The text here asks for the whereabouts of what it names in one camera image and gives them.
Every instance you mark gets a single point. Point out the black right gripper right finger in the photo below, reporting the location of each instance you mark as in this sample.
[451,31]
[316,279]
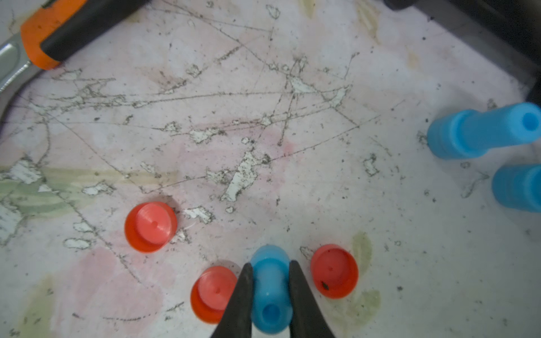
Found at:
[307,319]

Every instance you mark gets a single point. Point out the black plastic tool case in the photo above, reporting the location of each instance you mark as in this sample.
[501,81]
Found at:
[507,33]

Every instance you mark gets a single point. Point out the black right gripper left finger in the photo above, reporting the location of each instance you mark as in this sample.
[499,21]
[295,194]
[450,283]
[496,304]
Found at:
[236,320]

